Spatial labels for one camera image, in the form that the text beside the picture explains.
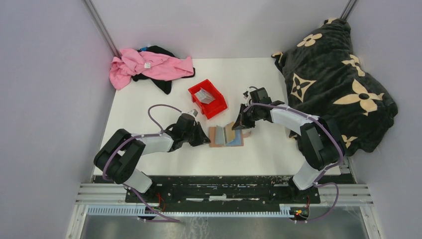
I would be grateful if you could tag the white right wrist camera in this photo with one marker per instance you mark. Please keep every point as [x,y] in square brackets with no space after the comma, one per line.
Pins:
[247,96]

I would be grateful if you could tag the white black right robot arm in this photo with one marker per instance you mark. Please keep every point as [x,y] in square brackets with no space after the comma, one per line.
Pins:
[319,138]

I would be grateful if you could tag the black floral blanket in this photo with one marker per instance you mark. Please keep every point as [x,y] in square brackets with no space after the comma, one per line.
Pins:
[324,77]

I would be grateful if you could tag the stack of credit cards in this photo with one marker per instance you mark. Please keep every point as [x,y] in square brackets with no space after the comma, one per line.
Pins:
[204,96]

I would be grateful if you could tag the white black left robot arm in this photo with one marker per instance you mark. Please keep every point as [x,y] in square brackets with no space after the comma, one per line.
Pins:
[119,157]

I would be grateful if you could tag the aluminium rail frame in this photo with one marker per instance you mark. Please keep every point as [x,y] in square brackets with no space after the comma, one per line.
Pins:
[101,212]

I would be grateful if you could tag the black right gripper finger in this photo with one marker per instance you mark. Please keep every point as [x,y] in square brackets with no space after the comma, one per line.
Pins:
[250,119]
[241,121]

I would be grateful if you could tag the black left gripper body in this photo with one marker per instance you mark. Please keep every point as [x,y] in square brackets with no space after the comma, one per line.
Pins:
[189,136]

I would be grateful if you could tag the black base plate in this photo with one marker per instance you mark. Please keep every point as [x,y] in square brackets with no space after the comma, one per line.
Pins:
[278,189]

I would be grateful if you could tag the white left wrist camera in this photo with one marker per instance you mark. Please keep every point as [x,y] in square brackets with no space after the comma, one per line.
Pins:
[193,113]

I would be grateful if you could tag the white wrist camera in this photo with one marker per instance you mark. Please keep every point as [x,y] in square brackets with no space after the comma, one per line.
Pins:
[193,113]
[247,96]

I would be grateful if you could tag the tan leather card holder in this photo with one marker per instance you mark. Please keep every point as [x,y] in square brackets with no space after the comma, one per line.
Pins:
[216,135]

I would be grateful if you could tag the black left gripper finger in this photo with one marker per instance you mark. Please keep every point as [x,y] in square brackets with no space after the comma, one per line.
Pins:
[198,141]
[199,132]

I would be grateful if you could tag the black garment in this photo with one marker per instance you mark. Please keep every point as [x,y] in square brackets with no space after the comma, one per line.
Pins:
[160,66]

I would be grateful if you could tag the red plastic bin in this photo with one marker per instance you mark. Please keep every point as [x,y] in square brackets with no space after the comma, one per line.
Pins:
[214,108]

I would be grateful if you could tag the pink cloth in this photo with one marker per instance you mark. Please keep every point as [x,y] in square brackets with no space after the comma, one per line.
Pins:
[120,74]

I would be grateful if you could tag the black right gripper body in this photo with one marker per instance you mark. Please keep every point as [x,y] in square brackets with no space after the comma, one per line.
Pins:
[257,108]

